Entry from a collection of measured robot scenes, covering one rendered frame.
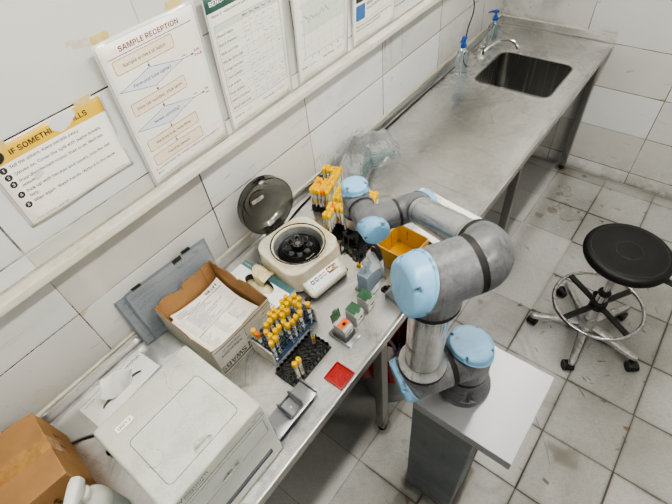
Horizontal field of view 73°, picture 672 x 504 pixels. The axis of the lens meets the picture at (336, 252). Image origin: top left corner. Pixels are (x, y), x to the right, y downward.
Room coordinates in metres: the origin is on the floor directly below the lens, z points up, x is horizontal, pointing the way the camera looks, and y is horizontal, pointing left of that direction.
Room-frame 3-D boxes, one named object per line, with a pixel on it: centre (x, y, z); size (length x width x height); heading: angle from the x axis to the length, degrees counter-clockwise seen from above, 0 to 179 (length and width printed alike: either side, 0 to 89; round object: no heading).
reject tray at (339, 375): (0.64, 0.04, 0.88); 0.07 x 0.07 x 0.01; 46
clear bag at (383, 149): (1.70, -0.26, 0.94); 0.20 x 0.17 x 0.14; 108
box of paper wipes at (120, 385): (0.67, 0.69, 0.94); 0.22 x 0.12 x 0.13; 140
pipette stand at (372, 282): (0.97, -0.11, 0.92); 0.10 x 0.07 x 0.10; 138
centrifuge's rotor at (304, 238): (1.11, 0.13, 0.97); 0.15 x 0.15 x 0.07
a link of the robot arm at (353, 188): (0.93, -0.07, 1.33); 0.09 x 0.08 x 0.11; 14
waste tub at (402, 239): (1.07, -0.24, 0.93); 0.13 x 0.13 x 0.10; 43
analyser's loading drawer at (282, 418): (0.53, 0.20, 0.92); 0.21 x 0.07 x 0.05; 136
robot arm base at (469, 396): (0.55, -0.31, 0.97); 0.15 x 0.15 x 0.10
